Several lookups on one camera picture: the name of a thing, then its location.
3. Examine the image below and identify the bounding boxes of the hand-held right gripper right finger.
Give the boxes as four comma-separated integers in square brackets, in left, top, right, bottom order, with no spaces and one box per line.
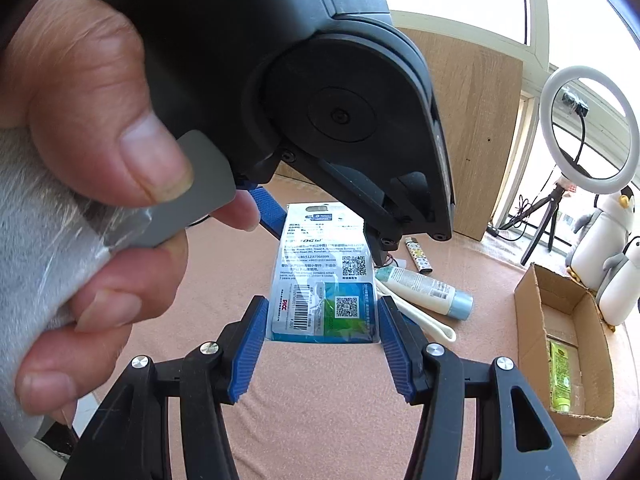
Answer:
[376,297,581,480]

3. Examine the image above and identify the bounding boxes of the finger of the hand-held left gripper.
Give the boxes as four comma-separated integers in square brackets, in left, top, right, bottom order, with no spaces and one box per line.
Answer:
[235,175,289,242]
[277,147,442,268]

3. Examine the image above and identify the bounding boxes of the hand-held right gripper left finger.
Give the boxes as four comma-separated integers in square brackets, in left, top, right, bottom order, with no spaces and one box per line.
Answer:
[60,296,271,480]

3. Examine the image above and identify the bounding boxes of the patterned lighter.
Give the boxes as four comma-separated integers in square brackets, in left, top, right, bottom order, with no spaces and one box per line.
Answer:
[405,236,434,276]

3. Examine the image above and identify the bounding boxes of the blue and white blister pack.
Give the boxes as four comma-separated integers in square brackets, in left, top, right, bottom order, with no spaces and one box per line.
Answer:
[270,202,382,346]

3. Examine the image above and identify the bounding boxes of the cardboard box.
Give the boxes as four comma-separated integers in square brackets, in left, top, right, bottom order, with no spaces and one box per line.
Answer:
[515,262,616,437]

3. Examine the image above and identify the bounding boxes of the person's left hand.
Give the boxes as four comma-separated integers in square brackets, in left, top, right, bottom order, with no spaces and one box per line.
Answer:
[0,0,262,417]

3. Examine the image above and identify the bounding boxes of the white massager grey bead head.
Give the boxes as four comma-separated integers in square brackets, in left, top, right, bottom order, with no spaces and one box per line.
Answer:
[375,280,458,344]

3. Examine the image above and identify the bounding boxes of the green and white tube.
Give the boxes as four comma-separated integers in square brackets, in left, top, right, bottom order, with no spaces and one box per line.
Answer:
[374,266,475,321]

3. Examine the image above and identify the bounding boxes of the pink felt mat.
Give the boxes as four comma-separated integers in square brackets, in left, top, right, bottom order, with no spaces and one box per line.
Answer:
[75,175,640,480]

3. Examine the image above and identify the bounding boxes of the wooden board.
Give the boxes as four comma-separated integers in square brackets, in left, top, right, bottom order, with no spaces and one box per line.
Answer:
[272,27,524,242]

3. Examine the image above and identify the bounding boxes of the black tripod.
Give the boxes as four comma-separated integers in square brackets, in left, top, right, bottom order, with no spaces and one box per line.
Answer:
[487,180,571,267]

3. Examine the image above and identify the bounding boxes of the large penguin plush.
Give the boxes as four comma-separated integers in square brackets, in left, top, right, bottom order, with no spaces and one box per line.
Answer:
[565,185,640,291]

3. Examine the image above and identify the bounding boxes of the black webcam on gooseneck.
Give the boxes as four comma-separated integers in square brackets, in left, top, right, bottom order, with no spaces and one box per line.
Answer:
[561,87,592,177]

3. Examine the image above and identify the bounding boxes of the black power cable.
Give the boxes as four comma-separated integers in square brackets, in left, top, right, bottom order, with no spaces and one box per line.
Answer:
[515,192,547,222]

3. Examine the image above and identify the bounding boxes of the white ring light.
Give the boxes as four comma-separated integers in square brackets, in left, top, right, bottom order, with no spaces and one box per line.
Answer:
[537,64,640,196]

